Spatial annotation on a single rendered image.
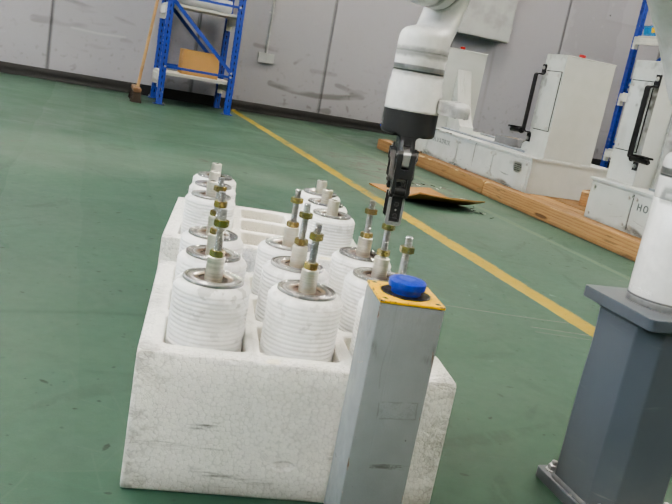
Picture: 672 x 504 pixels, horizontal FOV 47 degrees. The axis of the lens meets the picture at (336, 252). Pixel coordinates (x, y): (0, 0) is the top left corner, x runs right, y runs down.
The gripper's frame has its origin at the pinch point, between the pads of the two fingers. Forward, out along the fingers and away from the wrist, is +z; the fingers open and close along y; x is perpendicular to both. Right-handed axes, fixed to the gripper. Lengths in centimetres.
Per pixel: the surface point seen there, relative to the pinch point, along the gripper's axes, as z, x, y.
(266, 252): 10.6, -17.1, -6.2
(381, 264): 7.7, -0.2, 0.9
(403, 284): 2.0, -0.1, 30.8
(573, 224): 33, 101, -236
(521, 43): -67, 153, -694
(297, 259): 8.5, -12.0, 2.8
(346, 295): 12.7, -4.4, 2.1
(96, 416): 34, -36, 8
